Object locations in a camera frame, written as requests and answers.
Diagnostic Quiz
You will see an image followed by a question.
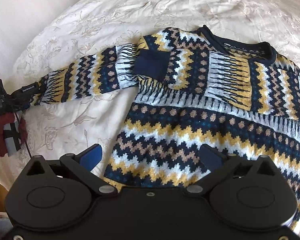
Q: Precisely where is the navy yellow patterned knit sweater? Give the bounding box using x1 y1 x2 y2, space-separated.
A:
31 26 300 224

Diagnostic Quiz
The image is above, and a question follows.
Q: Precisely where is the red knit sleeve forearm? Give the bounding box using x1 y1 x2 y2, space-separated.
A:
0 112 28 158

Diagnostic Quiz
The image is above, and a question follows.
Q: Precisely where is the white floral embroidered bedspread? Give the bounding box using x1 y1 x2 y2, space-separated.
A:
0 0 300 239

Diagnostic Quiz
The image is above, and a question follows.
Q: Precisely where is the black cable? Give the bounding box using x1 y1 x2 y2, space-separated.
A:
13 109 33 158

